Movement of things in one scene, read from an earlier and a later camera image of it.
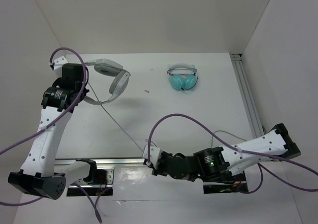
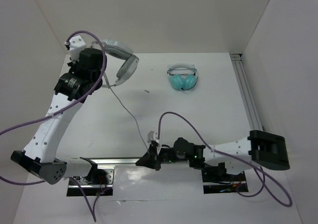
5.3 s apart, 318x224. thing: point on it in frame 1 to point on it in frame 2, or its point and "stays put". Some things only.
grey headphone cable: x=132 y=139 to x=128 y=110
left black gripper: x=57 y=82 to x=72 y=65
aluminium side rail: x=237 y=60 stays put
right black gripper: x=158 y=170 to x=148 y=159
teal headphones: x=183 y=79 stays put
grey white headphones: x=109 y=67 to x=129 y=63
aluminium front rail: x=105 y=161 stays put
